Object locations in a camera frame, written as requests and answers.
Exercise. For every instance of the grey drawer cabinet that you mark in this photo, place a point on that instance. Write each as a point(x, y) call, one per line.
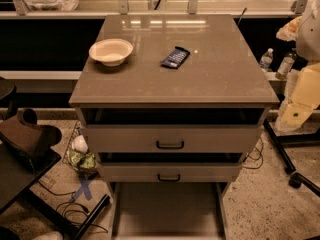
point(220, 72)

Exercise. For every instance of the green snack bag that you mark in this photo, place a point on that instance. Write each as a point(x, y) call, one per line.
point(81, 162)

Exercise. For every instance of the black table left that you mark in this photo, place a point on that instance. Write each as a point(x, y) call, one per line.
point(15, 182)

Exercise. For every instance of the cream paper bowl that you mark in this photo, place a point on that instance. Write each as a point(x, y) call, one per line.
point(111, 52)

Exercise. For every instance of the blue snack bar wrapper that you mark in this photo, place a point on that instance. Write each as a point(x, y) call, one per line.
point(176, 58)

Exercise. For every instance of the clear water bottle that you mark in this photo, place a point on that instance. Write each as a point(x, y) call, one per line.
point(266, 60)

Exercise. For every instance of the white cup on floor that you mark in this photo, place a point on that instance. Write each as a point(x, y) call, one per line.
point(79, 144)

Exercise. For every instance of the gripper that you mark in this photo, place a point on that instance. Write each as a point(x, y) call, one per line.
point(309, 39)

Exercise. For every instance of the grey drawer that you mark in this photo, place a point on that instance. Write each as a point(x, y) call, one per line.
point(177, 130)
point(169, 167)
point(168, 211)

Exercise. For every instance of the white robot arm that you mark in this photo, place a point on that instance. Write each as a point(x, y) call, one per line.
point(305, 31)

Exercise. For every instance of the water bottle yellow liquid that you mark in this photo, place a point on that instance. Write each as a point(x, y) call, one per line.
point(286, 64)

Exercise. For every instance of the white shoe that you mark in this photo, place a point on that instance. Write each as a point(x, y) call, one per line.
point(54, 235)

